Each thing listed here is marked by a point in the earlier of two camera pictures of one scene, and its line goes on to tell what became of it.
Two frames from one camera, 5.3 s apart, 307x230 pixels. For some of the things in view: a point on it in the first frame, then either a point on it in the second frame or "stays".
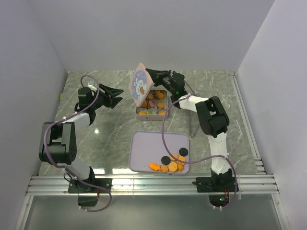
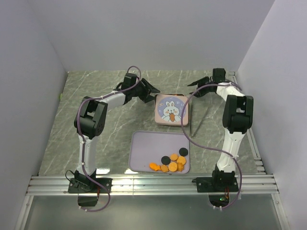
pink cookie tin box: (154, 107) to (168, 109)
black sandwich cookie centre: (165, 160) stays
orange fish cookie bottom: (154, 166) stays
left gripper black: (110, 101) to (146, 97)
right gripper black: (156, 74) to (200, 82)
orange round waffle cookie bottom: (172, 166) stays
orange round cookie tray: (173, 158) stays
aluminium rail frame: (262, 183) stays
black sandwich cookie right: (183, 151) stays
